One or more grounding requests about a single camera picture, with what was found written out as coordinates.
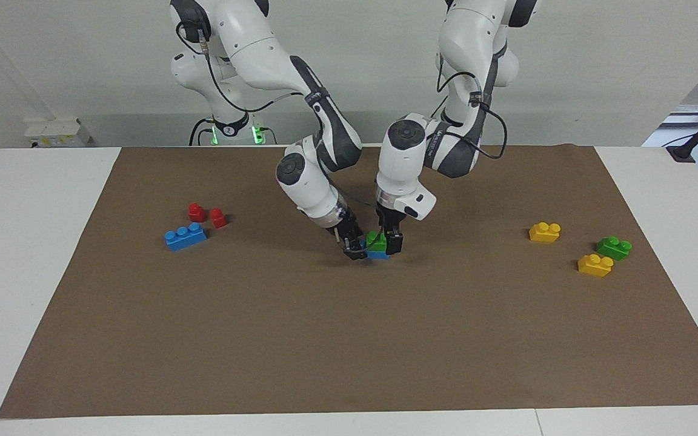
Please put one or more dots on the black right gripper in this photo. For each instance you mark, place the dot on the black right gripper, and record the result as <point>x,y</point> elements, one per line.
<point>346,224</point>

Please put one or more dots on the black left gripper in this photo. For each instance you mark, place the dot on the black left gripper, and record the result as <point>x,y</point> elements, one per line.
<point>392,219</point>

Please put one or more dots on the green two-stud block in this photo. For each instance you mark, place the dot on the green two-stud block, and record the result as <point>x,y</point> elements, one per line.
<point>377,242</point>
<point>613,249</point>

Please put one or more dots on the blue three-stud block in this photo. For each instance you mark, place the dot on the blue three-stud block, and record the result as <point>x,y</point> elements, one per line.
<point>378,255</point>
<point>185,237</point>

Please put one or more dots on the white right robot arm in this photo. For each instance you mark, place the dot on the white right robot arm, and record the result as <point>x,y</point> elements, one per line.
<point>252,42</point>

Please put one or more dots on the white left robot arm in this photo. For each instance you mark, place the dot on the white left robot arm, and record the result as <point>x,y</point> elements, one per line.
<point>464,30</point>

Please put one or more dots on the red one-stud block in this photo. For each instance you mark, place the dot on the red one-stud block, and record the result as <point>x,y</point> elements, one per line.
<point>219,218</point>
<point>196,212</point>

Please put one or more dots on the yellow two-stud block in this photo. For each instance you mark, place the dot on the yellow two-stud block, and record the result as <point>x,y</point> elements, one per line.
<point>545,233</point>
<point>595,266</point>

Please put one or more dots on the brown table mat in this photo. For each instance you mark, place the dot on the brown table mat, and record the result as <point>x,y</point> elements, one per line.
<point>349,339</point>

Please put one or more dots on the white power strip box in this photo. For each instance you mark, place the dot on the white power strip box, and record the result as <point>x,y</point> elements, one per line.
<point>55,132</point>

